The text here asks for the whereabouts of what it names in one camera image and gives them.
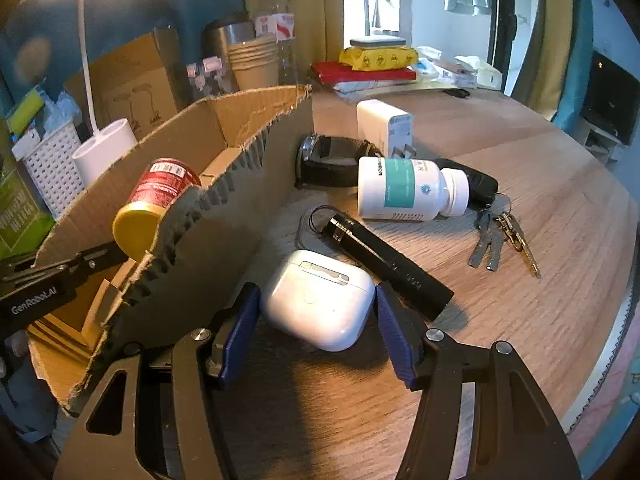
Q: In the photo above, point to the black car key fob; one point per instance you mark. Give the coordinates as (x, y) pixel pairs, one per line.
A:
(480, 182)

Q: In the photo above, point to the yellow wipes packet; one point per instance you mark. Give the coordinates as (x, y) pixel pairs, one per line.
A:
(375, 59)

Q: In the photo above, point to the stack of paper cups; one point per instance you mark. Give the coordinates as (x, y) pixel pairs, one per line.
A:
(255, 70)

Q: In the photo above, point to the brown printed carton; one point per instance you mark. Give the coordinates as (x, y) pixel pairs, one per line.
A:
(135, 75)

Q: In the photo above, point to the pale paper envelopes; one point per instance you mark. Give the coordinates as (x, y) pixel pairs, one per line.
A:
(370, 90)

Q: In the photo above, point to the white power adapter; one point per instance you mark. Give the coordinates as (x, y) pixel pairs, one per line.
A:
(380, 125)

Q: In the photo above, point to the steel thermos flask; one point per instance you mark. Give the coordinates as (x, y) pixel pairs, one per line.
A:
(220, 40)

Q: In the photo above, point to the white earbuds case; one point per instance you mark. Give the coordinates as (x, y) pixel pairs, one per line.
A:
(315, 305)

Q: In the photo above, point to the teal curtain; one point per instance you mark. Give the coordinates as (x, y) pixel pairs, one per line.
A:
(580, 50)

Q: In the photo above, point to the white plastic basket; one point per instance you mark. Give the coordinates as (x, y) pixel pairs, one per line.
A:
(50, 165)

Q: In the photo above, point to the bunch of metal keys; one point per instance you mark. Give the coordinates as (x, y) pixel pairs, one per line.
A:
(487, 240)

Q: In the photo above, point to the yellow curtain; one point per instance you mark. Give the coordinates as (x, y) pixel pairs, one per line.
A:
(547, 60)
(315, 10)

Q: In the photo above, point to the clear plastic water bottle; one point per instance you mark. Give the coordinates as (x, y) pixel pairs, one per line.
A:
(286, 55)

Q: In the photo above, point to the cardboard box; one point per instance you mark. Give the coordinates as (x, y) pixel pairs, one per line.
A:
(225, 230)

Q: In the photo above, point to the yellow-green sponge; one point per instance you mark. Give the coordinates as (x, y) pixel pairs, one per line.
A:
(25, 110)

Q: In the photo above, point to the pile of white packets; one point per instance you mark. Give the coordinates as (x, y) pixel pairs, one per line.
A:
(442, 67)

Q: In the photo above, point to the red can yellow lid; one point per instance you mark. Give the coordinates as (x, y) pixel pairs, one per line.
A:
(160, 185)

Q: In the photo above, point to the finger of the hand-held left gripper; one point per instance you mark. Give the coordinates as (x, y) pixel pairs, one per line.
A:
(95, 260)

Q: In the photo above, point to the red book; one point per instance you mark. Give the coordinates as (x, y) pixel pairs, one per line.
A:
(335, 72)

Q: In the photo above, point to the black wristwatch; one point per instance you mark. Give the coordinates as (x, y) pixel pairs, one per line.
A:
(325, 172)

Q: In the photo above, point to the white pill bottle teal label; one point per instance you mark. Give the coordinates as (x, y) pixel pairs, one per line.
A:
(400, 190)

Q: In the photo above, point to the green printed package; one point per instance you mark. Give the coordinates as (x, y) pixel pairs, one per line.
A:
(20, 220)

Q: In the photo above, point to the white tissue pack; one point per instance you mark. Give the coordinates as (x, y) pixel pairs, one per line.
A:
(482, 72)

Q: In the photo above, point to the clear plastic bag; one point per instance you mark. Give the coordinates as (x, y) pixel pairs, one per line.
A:
(62, 112)

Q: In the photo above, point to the small black object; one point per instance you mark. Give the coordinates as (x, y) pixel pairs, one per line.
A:
(456, 93)

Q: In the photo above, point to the grey flat device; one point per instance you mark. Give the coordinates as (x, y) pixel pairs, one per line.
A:
(377, 42)

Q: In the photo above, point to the dark monitor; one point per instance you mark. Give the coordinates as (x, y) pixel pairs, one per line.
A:
(612, 95)

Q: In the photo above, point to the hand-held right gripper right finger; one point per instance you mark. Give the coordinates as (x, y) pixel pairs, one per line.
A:
(395, 340)

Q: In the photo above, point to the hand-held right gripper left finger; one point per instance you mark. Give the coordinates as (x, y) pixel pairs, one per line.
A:
(241, 332)

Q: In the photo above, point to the clear glass jar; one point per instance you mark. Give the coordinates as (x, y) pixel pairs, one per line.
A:
(210, 77)

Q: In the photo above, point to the black flashlight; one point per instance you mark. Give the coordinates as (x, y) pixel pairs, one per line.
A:
(380, 260)

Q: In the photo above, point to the white desk lamp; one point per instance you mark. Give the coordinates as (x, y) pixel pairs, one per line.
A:
(107, 145)

